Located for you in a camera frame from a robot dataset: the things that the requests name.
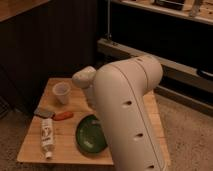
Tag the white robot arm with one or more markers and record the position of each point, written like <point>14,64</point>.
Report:
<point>115,91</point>

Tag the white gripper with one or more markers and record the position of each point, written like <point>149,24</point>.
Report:
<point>88,92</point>

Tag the translucent plastic cup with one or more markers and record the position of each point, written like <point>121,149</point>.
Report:
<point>61,91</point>

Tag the metal vertical pole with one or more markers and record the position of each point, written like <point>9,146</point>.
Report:
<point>108,20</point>

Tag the white tube bottle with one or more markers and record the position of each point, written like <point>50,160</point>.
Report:
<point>47,138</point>

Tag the dark grey sponge block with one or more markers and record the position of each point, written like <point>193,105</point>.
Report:
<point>44,113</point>

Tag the wooden shelf with items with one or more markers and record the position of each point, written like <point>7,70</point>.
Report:
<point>195,10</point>

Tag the orange carrot toy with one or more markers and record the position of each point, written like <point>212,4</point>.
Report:
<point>63,116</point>

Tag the green ceramic bowl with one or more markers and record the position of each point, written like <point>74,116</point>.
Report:
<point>89,136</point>

